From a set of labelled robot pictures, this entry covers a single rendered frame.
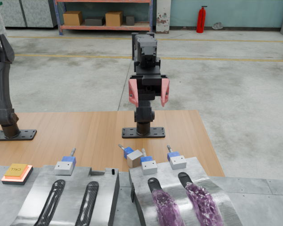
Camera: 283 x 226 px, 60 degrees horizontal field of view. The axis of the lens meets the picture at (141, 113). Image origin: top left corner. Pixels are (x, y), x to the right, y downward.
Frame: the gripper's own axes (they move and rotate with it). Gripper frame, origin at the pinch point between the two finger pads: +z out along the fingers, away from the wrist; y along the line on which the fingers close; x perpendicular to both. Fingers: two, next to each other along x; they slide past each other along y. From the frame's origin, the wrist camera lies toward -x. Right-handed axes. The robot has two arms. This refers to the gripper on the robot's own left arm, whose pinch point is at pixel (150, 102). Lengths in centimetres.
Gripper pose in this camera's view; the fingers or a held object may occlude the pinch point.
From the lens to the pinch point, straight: 60.1
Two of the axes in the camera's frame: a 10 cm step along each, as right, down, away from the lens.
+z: 0.3, 5.8, -8.2
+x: 0.0, 8.2, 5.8
